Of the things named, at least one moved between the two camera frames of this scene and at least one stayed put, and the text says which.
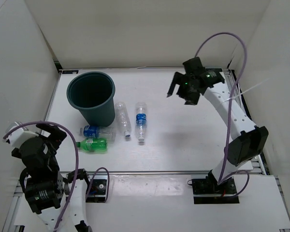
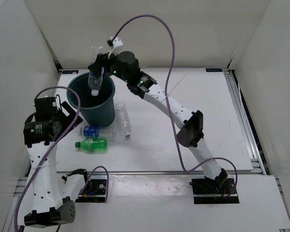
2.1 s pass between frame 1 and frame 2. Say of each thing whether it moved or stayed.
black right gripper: moved
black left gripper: moved
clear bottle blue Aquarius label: moved
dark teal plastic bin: stayed
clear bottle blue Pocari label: stayed
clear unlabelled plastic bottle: stayed
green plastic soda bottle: stayed
